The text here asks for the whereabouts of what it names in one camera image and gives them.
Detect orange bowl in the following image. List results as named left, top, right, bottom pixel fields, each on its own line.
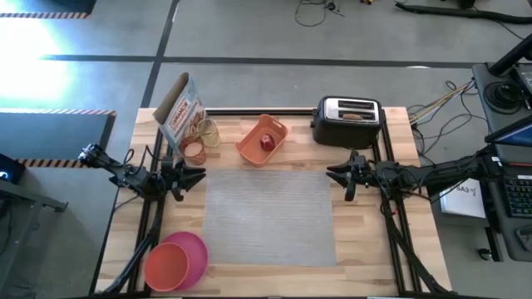
left=143, top=242, right=190, bottom=293

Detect black keyboard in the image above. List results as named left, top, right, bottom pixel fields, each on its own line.
left=502, top=174, right=532, bottom=219

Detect cinnamon squares cereal box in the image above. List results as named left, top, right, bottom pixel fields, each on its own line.
left=152, top=71, right=208, bottom=157

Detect black side desk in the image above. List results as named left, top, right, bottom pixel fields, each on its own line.
left=471, top=61, right=532, bottom=263

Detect grey woven placemat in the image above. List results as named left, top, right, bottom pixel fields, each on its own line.
left=202, top=168, right=337, bottom=268

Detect black side stand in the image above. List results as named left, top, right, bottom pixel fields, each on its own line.
left=0, top=153, right=70, bottom=250

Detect open laptop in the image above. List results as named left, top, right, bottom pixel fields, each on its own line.
left=484, top=114, right=532, bottom=165

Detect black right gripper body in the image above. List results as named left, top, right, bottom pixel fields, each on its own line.
left=343, top=149, right=377, bottom=203

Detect white paper sheet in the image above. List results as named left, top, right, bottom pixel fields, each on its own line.
left=439, top=178, right=486, bottom=220

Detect loose black cables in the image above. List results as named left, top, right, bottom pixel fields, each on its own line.
left=410, top=80, right=490, bottom=157

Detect thin black floor cable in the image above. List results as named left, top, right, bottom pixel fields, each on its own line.
left=293, top=0, right=346, bottom=28

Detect clear glass cup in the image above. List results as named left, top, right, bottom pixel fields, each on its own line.
left=196, top=117, right=222, bottom=149

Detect black toaster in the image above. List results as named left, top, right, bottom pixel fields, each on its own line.
left=310, top=96, right=383, bottom=150

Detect orange patterned glass tumbler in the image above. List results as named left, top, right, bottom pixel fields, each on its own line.
left=179, top=135, right=208, bottom=166

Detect thick black floor hose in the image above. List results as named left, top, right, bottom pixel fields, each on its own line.
left=394, top=2, right=532, bottom=25

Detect coloured cable bundle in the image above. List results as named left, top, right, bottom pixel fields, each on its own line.
left=407, top=81, right=477, bottom=125

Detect pink plate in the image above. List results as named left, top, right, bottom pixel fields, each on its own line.
left=160, top=231, right=209, bottom=292

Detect red apple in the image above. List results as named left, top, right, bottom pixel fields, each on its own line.
left=259, top=133, right=277, bottom=153

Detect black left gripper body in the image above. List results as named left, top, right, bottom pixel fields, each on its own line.
left=160, top=154, right=186, bottom=203

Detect coiled black cable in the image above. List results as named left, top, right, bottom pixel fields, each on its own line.
left=484, top=81, right=528, bottom=111

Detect orange plastic basket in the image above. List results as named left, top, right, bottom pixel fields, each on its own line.
left=234, top=113, right=289, bottom=168

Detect black hazard-striped floor mat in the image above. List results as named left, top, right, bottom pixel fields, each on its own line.
left=0, top=108, right=117, bottom=169
left=0, top=0, right=97, bottom=20

